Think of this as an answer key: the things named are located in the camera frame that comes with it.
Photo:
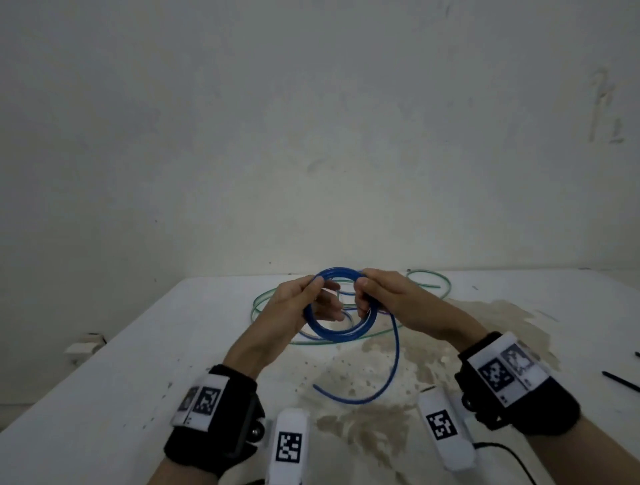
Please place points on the solid blue tube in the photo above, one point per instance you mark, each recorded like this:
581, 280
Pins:
340, 272

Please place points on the person's left hand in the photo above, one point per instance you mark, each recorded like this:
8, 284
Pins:
280, 320

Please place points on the person's left forearm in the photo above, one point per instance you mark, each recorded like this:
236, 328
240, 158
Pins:
182, 474

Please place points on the white wrist camera with marker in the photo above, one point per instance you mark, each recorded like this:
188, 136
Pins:
452, 449
290, 422

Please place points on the clear green striped tube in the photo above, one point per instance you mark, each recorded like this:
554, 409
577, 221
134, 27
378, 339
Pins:
430, 273

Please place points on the person's right forearm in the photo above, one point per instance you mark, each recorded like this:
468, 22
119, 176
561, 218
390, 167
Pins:
595, 454

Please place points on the white wall socket box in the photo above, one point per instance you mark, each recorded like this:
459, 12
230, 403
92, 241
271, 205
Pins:
82, 347

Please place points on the person's right hand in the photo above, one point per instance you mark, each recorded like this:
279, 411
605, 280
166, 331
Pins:
415, 310

